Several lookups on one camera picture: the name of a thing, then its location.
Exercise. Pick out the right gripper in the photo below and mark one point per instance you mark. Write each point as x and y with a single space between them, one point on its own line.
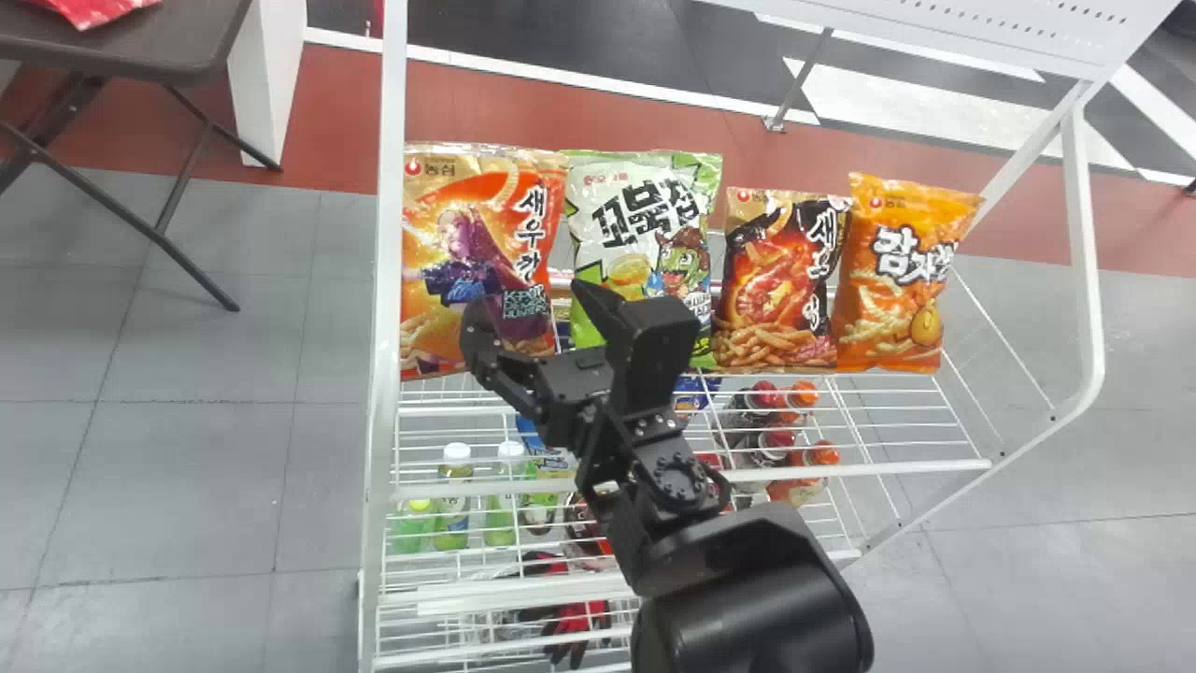
570 393

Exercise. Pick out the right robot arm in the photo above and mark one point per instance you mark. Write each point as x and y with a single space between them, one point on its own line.
747 598

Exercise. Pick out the orange snack packet purple figure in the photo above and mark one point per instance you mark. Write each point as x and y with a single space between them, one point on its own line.
467 243

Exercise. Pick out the green snack packet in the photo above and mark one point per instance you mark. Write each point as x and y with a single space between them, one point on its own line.
645 234

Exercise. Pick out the green bottle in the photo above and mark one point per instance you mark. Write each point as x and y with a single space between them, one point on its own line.
411 525
455 505
505 509

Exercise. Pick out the red capped bottle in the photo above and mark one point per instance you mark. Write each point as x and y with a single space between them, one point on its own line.
775 444
761 397

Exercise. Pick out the dark red snack packet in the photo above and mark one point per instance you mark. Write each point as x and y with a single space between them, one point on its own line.
775 290

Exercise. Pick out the orange capped bottle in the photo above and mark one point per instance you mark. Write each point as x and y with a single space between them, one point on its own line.
804 394
822 455

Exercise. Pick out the red black gloves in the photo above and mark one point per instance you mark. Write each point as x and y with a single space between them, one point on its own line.
575 622

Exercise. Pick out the dark side table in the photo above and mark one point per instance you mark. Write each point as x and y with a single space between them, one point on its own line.
140 42

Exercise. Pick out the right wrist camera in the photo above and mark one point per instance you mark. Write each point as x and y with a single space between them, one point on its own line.
659 350

